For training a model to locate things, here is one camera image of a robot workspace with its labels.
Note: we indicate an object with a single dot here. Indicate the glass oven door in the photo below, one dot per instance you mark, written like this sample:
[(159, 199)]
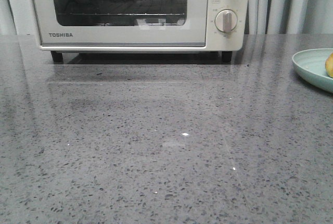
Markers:
[(191, 33)]

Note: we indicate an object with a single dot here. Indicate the golden croissant bread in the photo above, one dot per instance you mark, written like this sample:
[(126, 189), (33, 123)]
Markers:
[(329, 65)]

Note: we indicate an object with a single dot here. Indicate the lower oven knob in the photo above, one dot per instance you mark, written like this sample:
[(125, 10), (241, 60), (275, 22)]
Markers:
[(226, 21)]

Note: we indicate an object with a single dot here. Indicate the white Toshiba toaster oven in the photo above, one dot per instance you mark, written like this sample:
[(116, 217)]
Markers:
[(216, 41)]

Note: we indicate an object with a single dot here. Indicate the grey curtain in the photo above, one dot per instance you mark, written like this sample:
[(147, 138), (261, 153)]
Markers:
[(263, 17)]

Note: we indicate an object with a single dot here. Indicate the light green plate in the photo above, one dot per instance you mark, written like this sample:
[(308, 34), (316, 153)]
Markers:
[(310, 66)]

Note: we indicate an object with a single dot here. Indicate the wire oven rack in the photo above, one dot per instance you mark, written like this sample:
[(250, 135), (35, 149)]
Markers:
[(123, 13)]

